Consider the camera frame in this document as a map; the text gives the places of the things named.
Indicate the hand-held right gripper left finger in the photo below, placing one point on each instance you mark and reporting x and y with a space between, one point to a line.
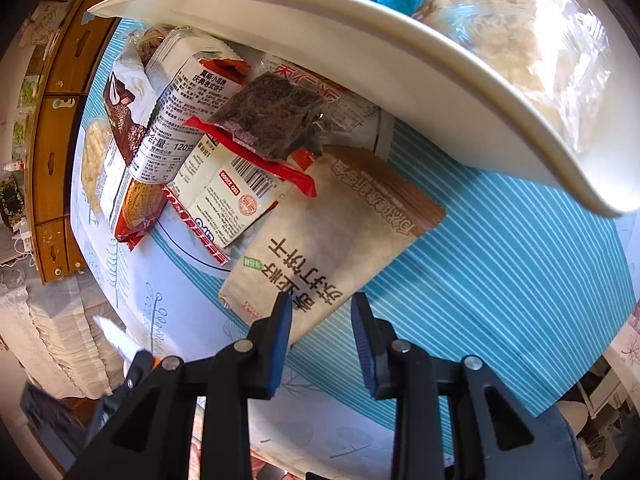
281 350

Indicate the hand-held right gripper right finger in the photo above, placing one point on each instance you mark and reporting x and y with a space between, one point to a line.
367 355

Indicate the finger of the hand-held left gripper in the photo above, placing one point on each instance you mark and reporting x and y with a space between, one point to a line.
135 375

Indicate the beige brown cracker packet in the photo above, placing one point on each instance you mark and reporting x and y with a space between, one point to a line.
340 240

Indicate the red white barcode packet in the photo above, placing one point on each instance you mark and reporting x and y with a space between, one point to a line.
235 195

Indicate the yellow rice cracker packet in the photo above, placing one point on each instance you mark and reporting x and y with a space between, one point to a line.
525 50
92 160

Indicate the dark brown clear packet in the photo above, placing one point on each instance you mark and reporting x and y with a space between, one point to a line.
270 110

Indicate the clear packet red print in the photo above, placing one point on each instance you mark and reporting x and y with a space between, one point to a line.
345 100

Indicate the white biscuit package red ends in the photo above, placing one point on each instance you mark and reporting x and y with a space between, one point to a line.
190 105

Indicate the brown white snack packet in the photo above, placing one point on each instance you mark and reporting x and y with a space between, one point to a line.
122 110

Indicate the white plastic bin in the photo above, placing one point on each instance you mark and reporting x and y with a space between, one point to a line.
350 60

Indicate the clear nut bar packet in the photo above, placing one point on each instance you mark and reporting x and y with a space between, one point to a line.
147 42

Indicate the white lace bed cover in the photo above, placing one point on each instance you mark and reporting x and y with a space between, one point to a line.
50 320

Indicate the white power strip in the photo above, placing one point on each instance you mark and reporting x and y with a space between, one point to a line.
22 242

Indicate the dark floral pouch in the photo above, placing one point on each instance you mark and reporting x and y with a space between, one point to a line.
11 200

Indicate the person's legs blue jeans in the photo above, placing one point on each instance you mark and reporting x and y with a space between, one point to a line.
570 440

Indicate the small white bottle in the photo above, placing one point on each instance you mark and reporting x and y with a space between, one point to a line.
11 166

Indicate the wooden desk with drawers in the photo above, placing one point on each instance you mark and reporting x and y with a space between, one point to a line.
55 125

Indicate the row of picture cards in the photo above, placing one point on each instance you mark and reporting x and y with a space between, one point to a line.
22 115

